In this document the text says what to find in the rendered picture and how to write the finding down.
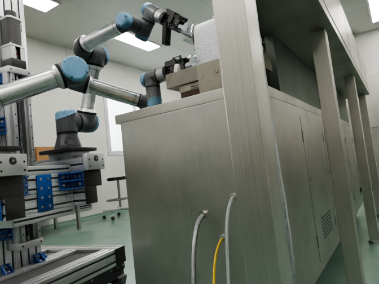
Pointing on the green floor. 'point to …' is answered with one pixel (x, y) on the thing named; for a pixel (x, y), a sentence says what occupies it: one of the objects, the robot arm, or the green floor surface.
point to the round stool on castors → (118, 195)
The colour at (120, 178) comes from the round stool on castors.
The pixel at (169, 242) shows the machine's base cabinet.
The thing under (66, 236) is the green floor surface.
